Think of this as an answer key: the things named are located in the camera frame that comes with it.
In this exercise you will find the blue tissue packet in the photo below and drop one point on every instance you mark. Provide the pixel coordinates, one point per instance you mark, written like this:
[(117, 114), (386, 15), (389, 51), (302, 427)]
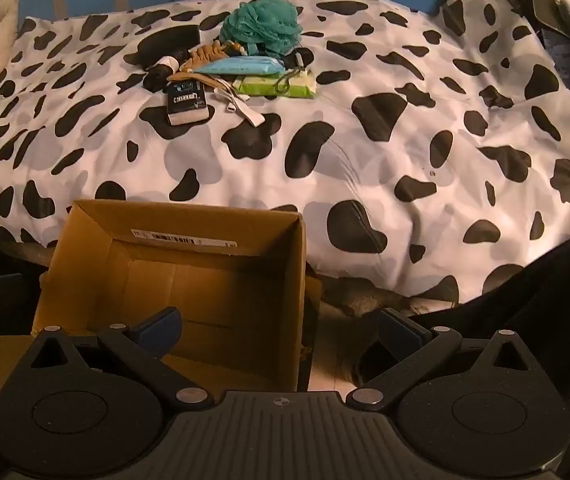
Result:
[(245, 65)]

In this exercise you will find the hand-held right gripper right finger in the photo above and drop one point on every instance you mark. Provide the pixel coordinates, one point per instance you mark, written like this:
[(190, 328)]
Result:
[(400, 332)]

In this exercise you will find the brown cardboard box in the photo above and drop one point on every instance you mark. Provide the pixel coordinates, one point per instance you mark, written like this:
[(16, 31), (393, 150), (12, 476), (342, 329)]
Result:
[(205, 280)]

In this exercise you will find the black labelled packet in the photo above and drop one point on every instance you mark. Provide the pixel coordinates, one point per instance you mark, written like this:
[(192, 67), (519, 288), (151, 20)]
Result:
[(185, 100)]

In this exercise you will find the person's dark trousers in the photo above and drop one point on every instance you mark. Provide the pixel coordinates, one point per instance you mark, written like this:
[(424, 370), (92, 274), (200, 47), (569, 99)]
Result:
[(540, 285)]

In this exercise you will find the teal mesh bath pouf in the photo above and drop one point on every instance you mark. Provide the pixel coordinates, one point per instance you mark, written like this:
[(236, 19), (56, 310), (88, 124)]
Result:
[(260, 25)]

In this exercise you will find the cow print blanket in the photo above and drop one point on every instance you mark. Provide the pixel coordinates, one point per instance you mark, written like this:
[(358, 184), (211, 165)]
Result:
[(365, 160)]

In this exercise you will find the black socks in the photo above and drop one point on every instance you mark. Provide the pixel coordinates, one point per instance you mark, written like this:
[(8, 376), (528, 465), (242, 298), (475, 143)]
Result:
[(154, 80)]

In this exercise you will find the green soap bar packet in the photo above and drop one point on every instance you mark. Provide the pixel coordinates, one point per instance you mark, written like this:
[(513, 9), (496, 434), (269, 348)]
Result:
[(255, 87)]

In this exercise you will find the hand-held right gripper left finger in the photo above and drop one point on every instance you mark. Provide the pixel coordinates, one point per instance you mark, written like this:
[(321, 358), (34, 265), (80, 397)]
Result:
[(162, 332)]

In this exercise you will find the pile of dark clutter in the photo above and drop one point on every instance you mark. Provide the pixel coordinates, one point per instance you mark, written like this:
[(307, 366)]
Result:
[(540, 0)]

